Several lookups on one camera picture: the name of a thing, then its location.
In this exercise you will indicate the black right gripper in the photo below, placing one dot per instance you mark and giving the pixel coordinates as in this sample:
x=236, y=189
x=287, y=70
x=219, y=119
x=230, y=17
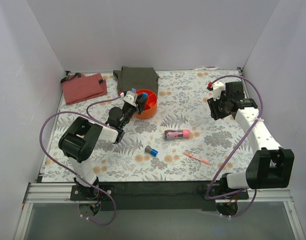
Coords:
x=214, y=110

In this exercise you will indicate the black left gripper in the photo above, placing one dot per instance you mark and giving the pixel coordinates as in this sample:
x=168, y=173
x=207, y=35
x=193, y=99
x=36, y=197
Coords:
x=138, y=103

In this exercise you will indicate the orange round divided container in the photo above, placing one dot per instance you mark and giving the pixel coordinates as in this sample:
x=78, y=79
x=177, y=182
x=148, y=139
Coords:
x=151, y=104

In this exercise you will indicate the black highlighter blue cap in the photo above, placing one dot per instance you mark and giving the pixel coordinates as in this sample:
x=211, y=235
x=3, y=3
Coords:
x=144, y=96

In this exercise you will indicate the grey blue short marker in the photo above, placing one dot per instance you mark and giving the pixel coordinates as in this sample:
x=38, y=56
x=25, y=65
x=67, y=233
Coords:
x=151, y=151

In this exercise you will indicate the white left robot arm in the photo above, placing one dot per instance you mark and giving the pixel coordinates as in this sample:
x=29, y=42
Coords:
x=78, y=142

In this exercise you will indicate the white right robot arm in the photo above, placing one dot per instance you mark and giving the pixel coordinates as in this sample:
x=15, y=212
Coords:
x=271, y=165

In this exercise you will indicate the olive green folded cloth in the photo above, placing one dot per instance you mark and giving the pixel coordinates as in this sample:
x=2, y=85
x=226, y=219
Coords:
x=139, y=78

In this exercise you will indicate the pink clear pencil case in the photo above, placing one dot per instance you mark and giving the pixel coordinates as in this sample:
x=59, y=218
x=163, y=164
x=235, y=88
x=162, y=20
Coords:
x=177, y=134

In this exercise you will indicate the floral patterned table mat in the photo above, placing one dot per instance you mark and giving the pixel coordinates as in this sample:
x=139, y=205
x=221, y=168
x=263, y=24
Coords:
x=182, y=104

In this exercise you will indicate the orange pen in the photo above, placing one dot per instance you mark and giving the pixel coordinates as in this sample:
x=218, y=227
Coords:
x=197, y=159

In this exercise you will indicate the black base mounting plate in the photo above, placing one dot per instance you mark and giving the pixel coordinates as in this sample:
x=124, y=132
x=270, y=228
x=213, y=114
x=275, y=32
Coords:
x=152, y=195

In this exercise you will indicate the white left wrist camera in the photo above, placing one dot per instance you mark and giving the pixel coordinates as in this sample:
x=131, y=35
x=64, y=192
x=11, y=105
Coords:
x=129, y=97

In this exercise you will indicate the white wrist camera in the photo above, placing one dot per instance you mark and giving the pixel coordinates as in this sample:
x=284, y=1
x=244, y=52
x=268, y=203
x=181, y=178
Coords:
x=216, y=89
x=129, y=97

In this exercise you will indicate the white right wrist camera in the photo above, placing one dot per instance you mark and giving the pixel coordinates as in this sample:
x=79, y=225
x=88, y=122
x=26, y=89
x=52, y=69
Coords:
x=216, y=89

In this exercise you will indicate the red pouch with black strap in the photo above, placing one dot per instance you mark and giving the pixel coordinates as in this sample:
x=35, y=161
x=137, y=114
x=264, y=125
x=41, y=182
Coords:
x=79, y=88

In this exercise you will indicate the aluminium frame rail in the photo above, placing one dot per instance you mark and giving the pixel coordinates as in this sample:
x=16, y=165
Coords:
x=60, y=193

